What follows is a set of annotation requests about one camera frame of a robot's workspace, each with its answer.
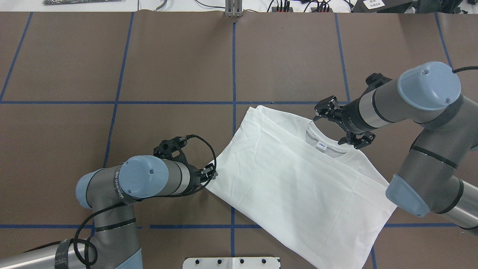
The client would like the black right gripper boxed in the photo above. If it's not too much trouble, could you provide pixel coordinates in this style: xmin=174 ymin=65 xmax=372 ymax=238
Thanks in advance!
xmin=314 ymin=96 xmax=375 ymax=149

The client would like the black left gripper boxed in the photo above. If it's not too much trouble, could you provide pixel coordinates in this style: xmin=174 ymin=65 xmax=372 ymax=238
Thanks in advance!
xmin=189 ymin=164 xmax=218 ymax=187

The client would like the white long-sleeve printed shirt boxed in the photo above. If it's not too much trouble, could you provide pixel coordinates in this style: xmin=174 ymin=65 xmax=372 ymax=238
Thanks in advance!
xmin=207 ymin=105 xmax=396 ymax=269

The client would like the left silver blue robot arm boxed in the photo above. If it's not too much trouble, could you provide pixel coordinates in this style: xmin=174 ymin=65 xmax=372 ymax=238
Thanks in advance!
xmin=1 ymin=155 xmax=217 ymax=269

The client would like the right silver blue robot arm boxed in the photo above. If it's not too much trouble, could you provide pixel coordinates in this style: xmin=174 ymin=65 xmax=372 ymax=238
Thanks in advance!
xmin=314 ymin=61 xmax=478 ymax=235

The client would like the orange black adapter box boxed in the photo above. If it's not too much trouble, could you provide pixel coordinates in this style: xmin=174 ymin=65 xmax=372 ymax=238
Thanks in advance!
xmin=268 ymin=0 xmax=293 ymax=13
xmin=304 ymin=0 xmax=333 ymax=13

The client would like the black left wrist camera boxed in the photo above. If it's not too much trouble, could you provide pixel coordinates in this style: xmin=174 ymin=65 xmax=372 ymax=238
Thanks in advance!
xmin=153 ymin=136 xmax=188 ymax=165

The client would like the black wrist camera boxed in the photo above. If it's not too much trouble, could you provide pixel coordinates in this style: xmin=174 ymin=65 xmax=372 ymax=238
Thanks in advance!
xmin=362 ymin=73 xmax=392 ymax=95
xmin=153 ymin=136 xmax=188 ymax=165

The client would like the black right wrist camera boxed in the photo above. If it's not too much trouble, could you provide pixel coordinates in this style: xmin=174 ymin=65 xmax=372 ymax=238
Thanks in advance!
xmin=362 ymin=73 xmax=392 ymax=95

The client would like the aluminium frame post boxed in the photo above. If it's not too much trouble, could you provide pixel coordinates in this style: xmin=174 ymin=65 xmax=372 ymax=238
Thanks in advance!
xmin=224 ymin=0 xmax=243 ymax=18

